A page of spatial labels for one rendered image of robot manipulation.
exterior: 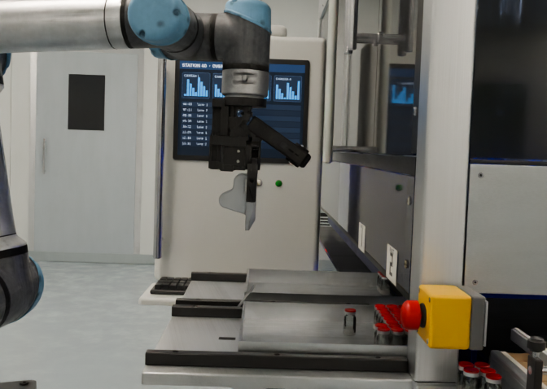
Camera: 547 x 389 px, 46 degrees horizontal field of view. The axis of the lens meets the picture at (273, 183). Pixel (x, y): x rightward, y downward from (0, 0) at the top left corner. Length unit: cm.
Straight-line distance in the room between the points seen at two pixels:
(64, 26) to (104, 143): 571
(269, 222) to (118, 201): 478
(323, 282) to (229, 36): 79
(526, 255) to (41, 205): 614
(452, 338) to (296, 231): 111
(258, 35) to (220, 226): 102
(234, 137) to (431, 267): 35
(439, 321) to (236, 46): 50
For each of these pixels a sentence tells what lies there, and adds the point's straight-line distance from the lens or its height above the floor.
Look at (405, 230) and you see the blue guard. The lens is 106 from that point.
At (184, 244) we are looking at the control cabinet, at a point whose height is 92.
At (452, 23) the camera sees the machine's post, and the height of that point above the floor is 140.
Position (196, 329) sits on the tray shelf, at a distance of 122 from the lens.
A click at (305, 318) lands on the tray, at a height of 89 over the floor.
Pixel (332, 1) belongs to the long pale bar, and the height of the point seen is 160.
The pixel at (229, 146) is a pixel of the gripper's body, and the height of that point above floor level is 121.
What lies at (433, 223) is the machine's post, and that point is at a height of 112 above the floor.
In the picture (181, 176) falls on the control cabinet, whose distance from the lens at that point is 195.
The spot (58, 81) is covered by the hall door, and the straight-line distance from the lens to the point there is 681.
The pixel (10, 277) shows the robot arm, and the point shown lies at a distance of 116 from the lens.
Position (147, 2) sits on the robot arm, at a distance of 91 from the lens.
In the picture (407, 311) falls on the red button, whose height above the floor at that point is 100.
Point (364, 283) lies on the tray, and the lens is 163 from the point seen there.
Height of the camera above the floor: 122
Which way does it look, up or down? 3 degrees down
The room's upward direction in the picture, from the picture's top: 2 degrees clockwise
